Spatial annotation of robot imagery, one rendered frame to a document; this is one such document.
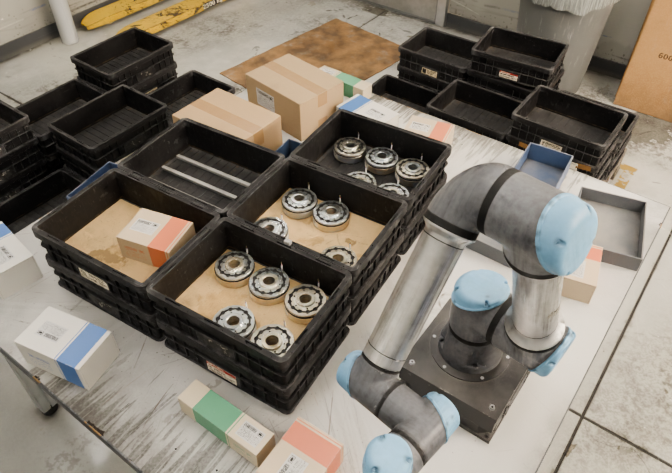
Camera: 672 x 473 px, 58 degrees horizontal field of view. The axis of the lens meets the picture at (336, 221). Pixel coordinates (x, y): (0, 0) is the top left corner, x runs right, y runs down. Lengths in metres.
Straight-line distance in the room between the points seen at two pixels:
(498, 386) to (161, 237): 0.91
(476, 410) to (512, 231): 0.59
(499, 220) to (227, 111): 1.38
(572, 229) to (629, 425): 1.65
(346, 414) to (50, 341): 0.74
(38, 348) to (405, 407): 0.95
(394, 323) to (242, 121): 1.21
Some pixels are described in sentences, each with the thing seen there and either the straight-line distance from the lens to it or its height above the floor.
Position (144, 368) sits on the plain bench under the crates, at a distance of 1.65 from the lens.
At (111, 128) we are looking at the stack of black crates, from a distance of 2.87.
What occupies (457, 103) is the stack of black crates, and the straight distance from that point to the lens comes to 3.12.
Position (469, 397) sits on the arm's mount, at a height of 0.80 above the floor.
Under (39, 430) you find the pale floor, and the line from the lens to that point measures 2.52.
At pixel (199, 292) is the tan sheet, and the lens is 1.60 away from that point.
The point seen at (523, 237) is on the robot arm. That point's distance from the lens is 0.95.
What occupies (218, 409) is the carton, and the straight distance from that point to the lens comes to 1.48.
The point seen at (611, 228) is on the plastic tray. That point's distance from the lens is 2.09.
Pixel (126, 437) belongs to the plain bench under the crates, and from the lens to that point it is 1.57.
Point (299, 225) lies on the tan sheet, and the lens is 1.73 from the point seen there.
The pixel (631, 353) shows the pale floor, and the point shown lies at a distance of 2.72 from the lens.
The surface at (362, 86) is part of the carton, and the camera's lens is 2.46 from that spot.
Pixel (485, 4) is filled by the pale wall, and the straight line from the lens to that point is 4.56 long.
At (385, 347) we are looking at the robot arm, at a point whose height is 1.16.
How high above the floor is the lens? 2.03
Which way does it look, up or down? 43 degrees down
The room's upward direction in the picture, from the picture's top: straight up
